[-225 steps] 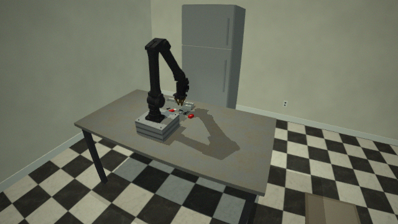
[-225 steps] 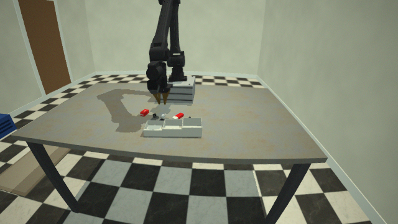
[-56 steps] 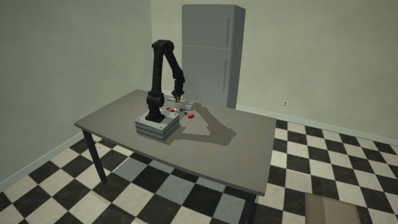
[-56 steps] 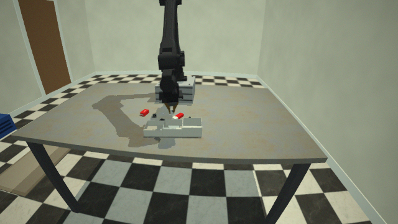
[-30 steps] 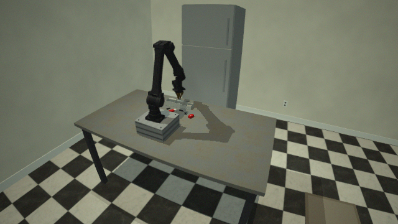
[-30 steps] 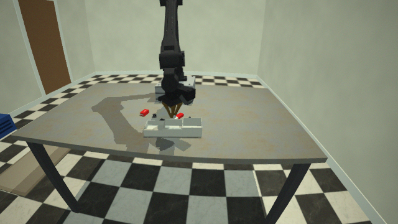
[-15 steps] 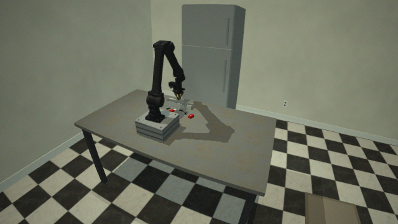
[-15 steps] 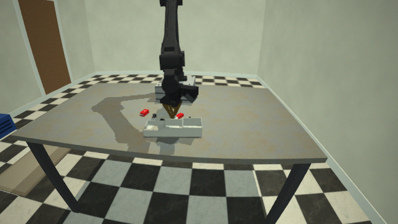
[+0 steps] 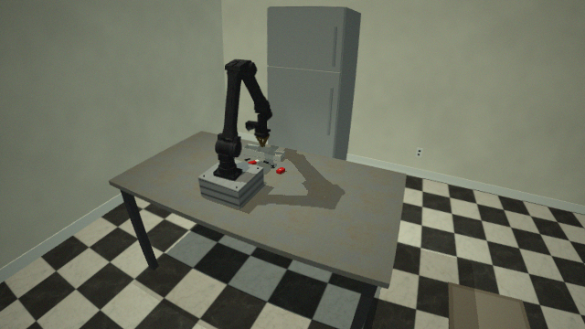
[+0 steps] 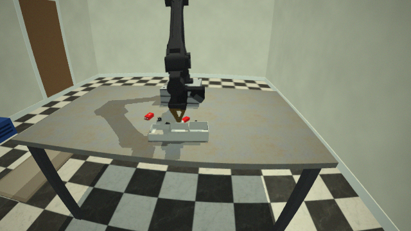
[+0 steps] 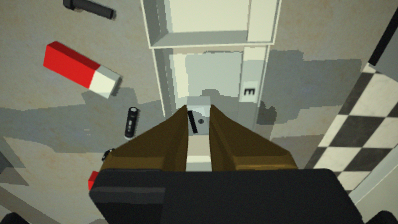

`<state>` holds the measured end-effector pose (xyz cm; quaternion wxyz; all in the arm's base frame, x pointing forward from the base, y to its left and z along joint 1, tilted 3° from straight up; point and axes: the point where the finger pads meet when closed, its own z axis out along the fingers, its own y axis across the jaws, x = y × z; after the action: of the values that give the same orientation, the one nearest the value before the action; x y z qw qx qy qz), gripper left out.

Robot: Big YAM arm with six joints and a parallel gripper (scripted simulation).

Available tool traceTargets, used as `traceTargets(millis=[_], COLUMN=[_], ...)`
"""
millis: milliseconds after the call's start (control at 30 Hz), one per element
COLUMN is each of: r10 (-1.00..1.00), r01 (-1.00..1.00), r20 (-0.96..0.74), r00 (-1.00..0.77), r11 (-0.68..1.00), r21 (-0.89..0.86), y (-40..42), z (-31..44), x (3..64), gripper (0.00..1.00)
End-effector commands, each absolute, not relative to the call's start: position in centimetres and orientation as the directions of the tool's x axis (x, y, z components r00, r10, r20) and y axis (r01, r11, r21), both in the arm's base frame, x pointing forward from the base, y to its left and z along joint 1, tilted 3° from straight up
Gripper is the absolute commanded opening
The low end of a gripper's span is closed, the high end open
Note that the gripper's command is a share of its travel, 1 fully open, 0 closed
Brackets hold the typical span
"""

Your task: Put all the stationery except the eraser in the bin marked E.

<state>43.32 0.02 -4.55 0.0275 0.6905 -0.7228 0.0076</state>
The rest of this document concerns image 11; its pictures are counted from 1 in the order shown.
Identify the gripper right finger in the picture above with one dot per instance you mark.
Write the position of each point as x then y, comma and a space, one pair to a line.
243, 149

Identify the black aaa battery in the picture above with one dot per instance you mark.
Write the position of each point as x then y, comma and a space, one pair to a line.
131, 122

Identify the grey three-compartment bin rack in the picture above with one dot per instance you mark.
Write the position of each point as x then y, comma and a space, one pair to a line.
234, 87

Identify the red and white eraser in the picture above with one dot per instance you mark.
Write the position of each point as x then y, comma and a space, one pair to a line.
80, 69

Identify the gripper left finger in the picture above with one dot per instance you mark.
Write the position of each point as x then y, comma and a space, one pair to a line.
155, 148

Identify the red nine-volt battery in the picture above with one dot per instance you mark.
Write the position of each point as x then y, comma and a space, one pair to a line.
92, 178

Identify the black bolt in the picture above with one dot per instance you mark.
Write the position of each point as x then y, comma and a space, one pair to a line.
88, 6

